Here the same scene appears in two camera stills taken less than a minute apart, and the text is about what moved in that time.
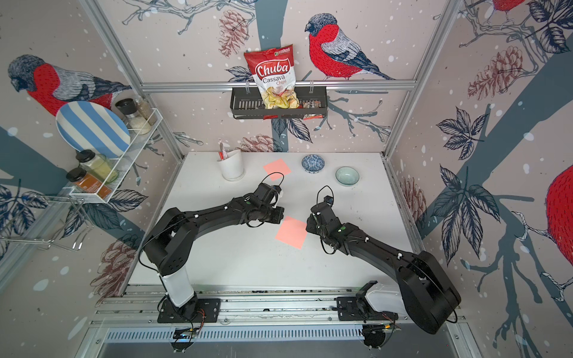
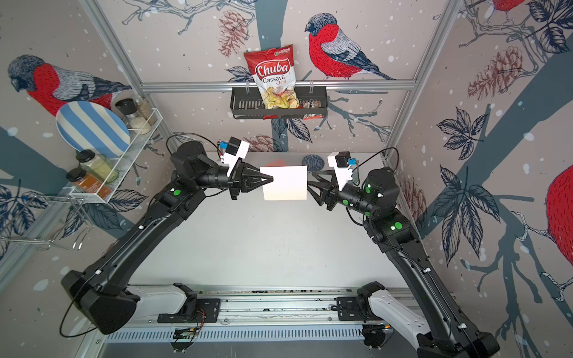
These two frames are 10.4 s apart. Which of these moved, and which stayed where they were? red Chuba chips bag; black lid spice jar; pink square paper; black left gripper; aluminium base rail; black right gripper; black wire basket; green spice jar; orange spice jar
Moved: black right gripper; black left gripper; pink square paper
Stayed: red Chuba chips bag; green spice jar; black wire basket; aluminium base rail; orange spice jar; black lid spice jar
